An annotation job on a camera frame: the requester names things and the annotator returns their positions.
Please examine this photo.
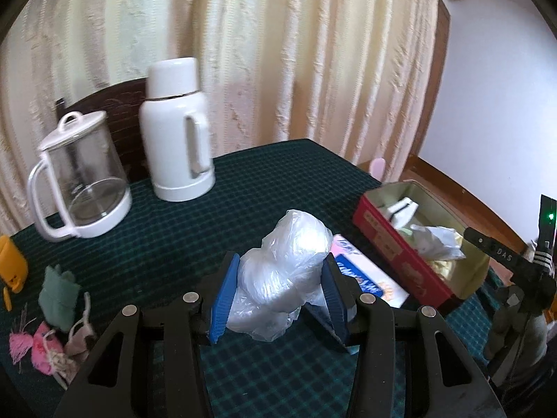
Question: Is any green plaid tablecloth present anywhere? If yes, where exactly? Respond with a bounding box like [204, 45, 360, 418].
[0, 138, 523, 418]

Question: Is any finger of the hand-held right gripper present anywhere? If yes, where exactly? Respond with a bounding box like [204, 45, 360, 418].
[463, 225, 529, 273]

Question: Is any glass kettle white handle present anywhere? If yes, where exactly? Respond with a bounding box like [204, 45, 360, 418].
[27, 111, 132, 242]

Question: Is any orange speaker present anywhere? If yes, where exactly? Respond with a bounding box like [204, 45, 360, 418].
[0, 235, 28, 290]

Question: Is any clear plastic bag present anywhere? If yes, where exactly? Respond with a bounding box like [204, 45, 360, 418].
[226, 209, 334, 342]

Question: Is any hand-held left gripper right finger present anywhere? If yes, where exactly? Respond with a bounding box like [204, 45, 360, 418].
[320, 253, 501, 418]

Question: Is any person's right hand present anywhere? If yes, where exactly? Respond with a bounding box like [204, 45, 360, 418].
[485, 285, 549, 360]

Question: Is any pale pink face mask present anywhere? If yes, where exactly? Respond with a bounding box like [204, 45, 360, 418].
[51, 292, 99, 390]

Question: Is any pink tasselled drawstring pouch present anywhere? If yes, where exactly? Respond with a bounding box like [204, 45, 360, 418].
[9, 309, 66, 377]

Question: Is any white thermos jug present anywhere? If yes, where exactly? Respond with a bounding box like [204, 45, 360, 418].
[139, 57, 216, 202]

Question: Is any cream curtain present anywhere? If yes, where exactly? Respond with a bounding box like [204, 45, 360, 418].
[0, 0, 449, 236]

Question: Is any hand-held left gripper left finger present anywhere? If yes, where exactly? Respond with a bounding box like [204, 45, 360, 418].
[52, 251, 242, 418]

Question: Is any blue white tissue pack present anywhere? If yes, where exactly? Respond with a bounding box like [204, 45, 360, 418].
[328, 234, 410, 308]

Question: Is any red tin box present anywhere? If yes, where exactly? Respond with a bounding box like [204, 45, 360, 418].
[352, 180, 490, 318]

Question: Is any teal cloth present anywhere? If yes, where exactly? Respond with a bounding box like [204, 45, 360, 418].
[38, 265, 83, 332]

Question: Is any pale yellow towel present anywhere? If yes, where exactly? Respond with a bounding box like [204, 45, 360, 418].
[400, 226, 466, 281]

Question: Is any dark wooden chair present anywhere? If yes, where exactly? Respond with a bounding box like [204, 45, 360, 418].
[56, 77, 151, 184]

